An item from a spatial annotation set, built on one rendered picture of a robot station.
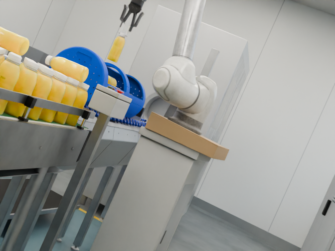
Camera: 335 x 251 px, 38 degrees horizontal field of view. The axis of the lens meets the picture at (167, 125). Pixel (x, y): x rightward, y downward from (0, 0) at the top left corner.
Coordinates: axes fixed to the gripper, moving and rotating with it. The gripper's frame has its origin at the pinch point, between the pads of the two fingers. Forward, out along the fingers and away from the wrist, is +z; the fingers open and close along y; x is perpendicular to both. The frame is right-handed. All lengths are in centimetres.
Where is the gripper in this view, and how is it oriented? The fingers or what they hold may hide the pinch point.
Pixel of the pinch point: (124, 30)
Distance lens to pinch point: 296.6
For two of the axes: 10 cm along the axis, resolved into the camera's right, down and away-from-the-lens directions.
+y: -8.9, -4.2, 1.8
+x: -1.8, -0.4, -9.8
